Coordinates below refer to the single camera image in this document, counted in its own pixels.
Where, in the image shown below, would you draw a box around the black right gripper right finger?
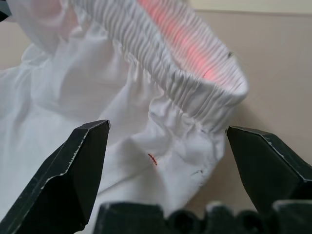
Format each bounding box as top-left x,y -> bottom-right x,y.
226,126 -> 312,213

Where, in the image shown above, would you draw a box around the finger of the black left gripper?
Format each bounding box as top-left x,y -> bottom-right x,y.
0,0 -> 12,23

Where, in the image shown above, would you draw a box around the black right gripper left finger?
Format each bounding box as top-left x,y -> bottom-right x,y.
0,119 -> 111,234

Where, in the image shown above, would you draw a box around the white shorts with striped tag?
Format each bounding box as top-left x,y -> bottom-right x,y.
0,0 -> 251,220

